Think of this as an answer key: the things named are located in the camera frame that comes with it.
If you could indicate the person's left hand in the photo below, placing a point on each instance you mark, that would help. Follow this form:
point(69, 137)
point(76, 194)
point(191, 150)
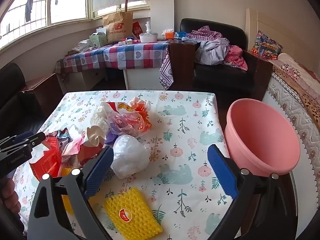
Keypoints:
point(8, 195)

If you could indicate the colourful wrapper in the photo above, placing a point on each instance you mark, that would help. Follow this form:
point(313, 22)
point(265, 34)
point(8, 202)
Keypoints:
point(70, 142)

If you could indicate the clear plastic bag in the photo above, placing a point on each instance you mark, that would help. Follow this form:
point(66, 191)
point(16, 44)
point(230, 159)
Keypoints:
point(82, 45)

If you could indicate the bed with patterned blanket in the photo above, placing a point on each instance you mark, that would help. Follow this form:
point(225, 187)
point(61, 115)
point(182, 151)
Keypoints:
point(295, 92)

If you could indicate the purple plastic bag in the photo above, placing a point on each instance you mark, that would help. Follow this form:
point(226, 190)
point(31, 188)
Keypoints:
point(111, 137)

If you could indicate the blue plastic bag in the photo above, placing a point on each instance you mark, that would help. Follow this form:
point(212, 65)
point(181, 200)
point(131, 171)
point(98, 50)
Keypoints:
point(182, 34)

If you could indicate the pink dotted garment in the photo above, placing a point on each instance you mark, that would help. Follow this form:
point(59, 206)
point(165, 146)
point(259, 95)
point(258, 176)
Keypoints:
point(235, 55)

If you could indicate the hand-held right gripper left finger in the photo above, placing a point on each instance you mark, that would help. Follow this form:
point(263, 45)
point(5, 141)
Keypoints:
point(99, 171)

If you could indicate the dark brown wooden cabinet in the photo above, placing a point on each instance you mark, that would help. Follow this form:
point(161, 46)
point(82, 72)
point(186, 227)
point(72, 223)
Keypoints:
point(181, 65)

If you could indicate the floral tablecloth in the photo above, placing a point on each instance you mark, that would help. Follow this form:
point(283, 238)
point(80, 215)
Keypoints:
point(180, 135)

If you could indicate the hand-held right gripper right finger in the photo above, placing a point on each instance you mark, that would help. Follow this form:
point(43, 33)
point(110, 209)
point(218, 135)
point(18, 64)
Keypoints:
point(222, 172)

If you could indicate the orange tissue box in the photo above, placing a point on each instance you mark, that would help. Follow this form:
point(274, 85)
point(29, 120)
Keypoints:
point(168, 35)

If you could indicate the small white boxes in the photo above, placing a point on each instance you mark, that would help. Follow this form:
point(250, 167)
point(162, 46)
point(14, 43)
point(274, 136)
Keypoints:
point(125, 42)

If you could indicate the cream paper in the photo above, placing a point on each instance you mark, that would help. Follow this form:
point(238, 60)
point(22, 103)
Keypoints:
point(95, 135)

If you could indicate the brown paper bag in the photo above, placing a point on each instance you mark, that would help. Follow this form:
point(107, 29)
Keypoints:
point(118, 25)

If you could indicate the red tissue packet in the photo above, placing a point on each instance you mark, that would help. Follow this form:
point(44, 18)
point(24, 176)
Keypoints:
point(47, 160)

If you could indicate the white bowl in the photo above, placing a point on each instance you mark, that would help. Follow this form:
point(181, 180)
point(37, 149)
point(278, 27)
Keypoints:
point(148, 38)

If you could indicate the colourful cartoon pillow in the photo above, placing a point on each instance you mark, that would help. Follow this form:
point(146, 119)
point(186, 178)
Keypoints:
point(266, 45)

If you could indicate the clear snack bag orange label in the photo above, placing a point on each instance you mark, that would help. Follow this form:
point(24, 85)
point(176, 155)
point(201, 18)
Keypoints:
point(122, 120)

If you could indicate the pink plastic basin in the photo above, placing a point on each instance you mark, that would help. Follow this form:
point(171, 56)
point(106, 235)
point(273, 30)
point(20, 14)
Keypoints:
point(262, 140)

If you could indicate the dark hanging garment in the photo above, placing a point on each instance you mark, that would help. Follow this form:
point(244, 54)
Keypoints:
point(29, 5)

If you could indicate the brown wooden box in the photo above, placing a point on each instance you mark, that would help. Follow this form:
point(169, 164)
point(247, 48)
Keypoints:
point(45, 90)

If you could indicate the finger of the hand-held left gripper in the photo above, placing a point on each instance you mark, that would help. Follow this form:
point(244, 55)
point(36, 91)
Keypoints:
point(30, 140)
point(23, 136)

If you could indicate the orange and white plastic bag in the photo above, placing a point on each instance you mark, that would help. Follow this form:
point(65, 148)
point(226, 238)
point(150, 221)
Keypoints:
point(143, 112)

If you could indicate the pink checked shirt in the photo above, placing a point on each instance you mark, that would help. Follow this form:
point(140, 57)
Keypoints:
point(205, 33)

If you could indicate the checkered tablecloth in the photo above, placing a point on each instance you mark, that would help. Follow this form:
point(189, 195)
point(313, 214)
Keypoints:
point(120, 53)

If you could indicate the red plastic bag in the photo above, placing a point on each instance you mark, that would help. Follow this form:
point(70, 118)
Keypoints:
point(88, 153)

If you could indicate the grey lilac garment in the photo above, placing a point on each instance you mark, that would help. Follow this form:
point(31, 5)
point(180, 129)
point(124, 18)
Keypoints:
point(212, 51)

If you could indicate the cream headboard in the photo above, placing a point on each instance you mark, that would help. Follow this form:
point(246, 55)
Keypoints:
point(270, 25)

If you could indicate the purple floral hanging cloth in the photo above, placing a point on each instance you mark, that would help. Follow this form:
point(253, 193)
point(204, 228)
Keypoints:
point(167, 72)

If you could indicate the green cardboard box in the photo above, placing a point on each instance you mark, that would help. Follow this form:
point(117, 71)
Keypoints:
point(98, 40)

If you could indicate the black armchair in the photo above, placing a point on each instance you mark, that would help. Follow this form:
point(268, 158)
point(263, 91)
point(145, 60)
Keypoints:
point(220, 77)

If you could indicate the white figurine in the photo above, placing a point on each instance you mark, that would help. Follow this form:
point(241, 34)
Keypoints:
point(148, 27)

